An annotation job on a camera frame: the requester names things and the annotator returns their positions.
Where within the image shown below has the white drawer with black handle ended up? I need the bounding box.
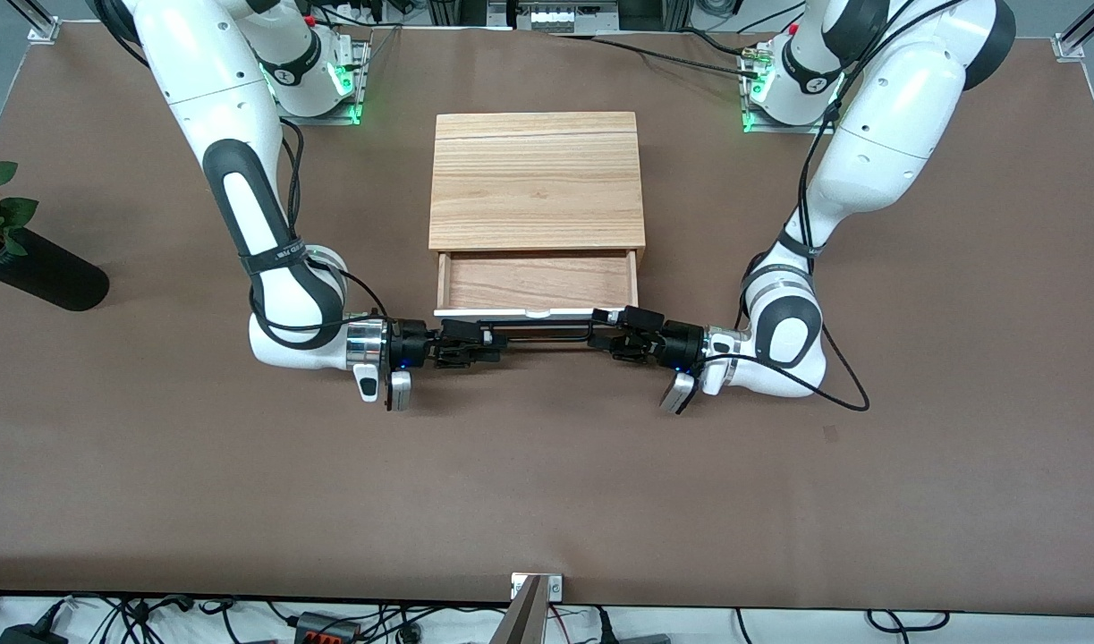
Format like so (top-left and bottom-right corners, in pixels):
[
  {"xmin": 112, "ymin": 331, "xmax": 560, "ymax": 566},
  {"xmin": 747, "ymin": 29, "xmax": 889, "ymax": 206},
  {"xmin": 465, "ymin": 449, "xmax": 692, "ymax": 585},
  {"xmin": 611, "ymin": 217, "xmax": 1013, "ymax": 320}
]
[{"xmin": 433, "ymin": 249, "xmax": 642, "ymax": 351}]

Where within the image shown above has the light wooden drawer cabinet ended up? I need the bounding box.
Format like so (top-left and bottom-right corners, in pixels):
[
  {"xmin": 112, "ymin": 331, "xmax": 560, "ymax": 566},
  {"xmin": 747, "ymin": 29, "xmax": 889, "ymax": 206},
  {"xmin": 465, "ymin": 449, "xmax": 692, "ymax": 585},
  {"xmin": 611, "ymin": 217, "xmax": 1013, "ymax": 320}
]
[{"xmin": 428, "ymin": 111, "xmax": 649, "ymax": 252}]

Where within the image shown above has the red and black connector box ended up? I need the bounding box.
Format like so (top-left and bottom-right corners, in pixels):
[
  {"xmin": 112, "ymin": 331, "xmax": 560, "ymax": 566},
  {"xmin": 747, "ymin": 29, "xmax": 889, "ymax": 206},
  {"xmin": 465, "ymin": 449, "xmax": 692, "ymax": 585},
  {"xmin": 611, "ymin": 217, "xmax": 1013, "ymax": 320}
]
[{"xmin": 293, "ymin": 612, "xmax": 362, "ymax": 644}]

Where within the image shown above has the silver control device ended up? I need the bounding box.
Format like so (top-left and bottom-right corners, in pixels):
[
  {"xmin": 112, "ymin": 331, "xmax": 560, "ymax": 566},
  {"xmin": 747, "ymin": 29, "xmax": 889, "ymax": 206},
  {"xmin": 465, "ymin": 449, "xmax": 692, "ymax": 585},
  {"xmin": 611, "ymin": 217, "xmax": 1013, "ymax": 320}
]
[{"xmin": 488, "ymin": 0, "xmax": 621, "ymax": 35}]

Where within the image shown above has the black vase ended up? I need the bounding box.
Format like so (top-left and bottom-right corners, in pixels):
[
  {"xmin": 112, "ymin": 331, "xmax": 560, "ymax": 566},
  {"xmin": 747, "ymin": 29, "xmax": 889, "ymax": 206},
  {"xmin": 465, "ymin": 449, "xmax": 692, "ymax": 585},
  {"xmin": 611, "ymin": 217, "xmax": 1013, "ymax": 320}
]
[{"xmin": 0, "ymin": 226, "xmax": 111, "ymax": 312}]

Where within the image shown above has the black power adapter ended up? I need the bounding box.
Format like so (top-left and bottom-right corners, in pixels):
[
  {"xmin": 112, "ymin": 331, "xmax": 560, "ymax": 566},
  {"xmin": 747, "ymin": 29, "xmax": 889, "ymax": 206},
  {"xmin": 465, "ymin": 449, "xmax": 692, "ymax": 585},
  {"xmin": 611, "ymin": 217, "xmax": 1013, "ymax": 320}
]
[{"xmin": 0, "ymin": 599, "xmax": 72, "ymax": 644}]

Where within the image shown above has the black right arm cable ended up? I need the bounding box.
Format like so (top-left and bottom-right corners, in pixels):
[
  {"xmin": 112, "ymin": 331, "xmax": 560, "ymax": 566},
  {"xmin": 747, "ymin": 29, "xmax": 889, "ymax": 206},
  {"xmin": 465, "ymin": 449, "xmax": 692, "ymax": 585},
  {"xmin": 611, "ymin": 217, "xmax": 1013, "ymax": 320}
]
[{"xmin": 250, "ymin": 114, "xmax": 392, "ymax": 334}]

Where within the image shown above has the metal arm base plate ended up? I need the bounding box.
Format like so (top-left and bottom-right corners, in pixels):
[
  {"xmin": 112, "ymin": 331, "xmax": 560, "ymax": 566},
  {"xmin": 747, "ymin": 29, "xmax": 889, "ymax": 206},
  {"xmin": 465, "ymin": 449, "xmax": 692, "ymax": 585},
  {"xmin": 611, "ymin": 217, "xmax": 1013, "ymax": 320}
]
[
  {"xmin": 276, "ymin": 39, "xmax": 370, "ymax": 126},
  {"xmin": 741, "ymin": 45, "xmax": 839, "ymax": 136}
]

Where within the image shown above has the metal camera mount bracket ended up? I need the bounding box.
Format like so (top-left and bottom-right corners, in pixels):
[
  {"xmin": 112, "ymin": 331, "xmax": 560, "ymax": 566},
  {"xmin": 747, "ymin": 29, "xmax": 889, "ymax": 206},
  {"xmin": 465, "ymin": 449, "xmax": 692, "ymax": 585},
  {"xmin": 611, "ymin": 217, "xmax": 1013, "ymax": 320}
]
[{"xmin": 491, "ymin": 572, "xmax": 564, "ymax": 644}]

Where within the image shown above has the black cable on table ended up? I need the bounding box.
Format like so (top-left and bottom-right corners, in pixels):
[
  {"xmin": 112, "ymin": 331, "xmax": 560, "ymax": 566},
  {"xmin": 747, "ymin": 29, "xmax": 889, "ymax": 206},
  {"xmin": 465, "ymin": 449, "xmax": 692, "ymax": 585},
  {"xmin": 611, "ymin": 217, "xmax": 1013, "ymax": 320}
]
[{"xmin": 554, "ymin": 30, "xmax": 764, "ymax": 78}]

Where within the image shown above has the black looped cable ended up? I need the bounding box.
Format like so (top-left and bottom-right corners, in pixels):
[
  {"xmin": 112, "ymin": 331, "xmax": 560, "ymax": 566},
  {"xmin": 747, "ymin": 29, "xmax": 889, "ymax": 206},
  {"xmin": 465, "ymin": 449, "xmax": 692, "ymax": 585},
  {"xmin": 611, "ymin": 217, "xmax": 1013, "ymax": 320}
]
[{"xmin": 866, "ymin": 610, "xmax": 951, "ymax": 633}]

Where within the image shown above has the aluminium frame corner profile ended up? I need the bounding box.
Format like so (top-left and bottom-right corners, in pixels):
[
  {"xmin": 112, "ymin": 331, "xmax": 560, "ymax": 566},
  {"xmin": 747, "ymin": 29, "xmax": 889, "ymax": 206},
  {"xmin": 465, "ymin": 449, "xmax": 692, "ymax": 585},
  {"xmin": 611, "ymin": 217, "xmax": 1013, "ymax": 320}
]
[
  {"xmin": 1053, "ymin": 0, "xmax": 1094, "ymax": 63},
  {"xmin": 8, "ymin": 0, "xmax": 62, "ymax": 45}
]

